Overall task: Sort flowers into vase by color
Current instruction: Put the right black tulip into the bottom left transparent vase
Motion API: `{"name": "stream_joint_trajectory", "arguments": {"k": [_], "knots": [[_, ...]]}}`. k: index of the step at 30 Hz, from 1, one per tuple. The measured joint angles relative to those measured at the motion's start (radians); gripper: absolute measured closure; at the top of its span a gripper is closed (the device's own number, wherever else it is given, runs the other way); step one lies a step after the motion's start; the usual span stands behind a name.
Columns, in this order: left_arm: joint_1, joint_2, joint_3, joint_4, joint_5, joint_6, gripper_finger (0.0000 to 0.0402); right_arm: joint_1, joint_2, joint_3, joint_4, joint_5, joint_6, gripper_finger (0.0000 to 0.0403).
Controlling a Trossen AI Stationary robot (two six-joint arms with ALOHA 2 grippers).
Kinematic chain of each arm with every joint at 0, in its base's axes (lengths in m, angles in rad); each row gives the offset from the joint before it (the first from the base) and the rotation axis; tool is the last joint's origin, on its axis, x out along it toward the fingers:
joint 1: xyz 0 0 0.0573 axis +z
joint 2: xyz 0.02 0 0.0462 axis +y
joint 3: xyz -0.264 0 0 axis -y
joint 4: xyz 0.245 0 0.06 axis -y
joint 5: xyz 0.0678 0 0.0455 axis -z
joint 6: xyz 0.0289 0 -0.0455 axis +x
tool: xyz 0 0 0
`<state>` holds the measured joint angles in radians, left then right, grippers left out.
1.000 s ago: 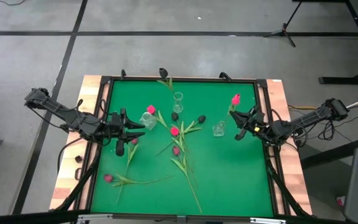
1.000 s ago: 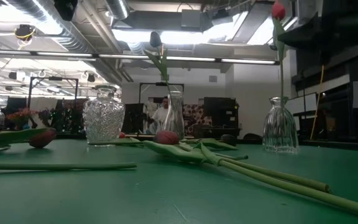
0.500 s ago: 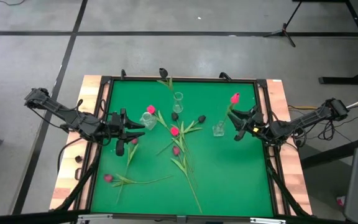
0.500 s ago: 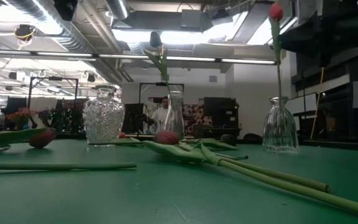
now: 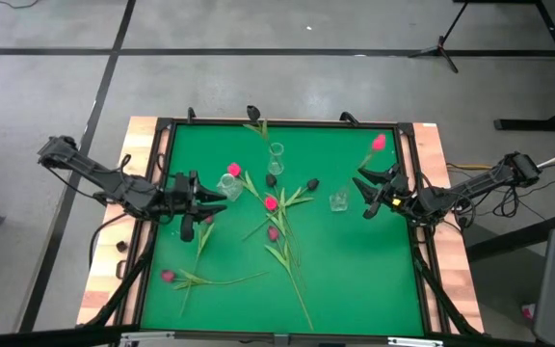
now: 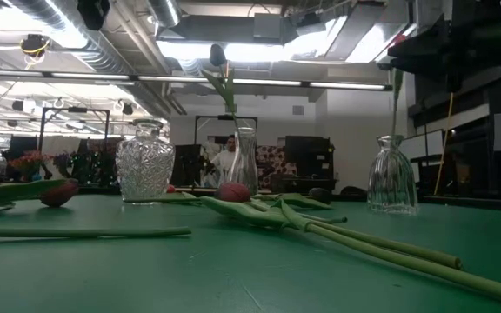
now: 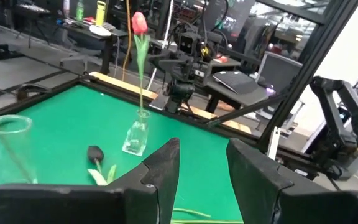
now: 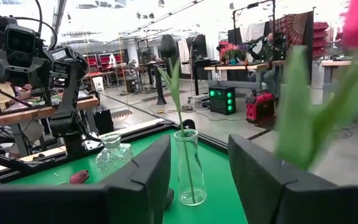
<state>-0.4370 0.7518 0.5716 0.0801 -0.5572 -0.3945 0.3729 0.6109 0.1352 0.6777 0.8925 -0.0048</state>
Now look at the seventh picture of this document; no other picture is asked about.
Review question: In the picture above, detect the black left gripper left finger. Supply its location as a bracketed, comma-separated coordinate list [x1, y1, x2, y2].
[0, 138, 180, 224]

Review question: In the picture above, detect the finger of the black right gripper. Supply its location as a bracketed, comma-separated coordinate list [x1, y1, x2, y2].
[166, 62, 195, 82]
[149, 51, 180, 68]

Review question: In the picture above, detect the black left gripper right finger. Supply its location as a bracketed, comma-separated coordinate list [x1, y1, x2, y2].
[227, 138, 358, 224]

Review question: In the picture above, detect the ribbed narrow-neck glass vase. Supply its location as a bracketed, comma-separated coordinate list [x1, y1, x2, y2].
[122, 108, 151, 157]

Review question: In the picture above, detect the slim flared glass vase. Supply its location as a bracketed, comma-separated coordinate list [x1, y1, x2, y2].
[0, 114, 39, 187]

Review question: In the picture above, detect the red flat object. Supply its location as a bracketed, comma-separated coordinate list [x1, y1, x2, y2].
[212, 54, 230, 65]

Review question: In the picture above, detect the white rod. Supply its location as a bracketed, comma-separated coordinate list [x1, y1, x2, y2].
[146, 0, 175, 91]

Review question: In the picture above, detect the black keyboard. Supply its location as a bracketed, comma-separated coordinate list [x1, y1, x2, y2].
[212, 70, 259, 95]

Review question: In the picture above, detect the dark desk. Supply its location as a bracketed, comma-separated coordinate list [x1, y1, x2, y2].
[56, 18, 129, 75]

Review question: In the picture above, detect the white flat object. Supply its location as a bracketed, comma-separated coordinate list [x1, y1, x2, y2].
[88, 24, 113, 37]

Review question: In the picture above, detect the yellow-green bottle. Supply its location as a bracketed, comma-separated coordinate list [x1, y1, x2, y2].
[94, 0, 107, 27]

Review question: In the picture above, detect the green bottle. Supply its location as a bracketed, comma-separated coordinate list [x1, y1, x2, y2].
[75, 0, 85, 22]

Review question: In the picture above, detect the white bottle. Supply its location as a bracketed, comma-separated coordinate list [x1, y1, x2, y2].
[62, 0, 71, 18]

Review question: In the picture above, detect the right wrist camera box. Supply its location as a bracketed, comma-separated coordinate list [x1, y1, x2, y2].
[178, 32, 196, 57]

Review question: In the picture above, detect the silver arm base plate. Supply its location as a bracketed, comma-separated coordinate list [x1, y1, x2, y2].
[149, 93, 171, 112]

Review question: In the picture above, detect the yellow cable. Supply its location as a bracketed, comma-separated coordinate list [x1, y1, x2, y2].
[121, 0, 133, 82]

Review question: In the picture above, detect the silver frame bracket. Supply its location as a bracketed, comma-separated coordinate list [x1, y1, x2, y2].
[266, 125, 282, 162]

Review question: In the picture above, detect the black clamp handle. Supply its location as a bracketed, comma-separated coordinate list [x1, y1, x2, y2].
[16, 83, 52, 103]

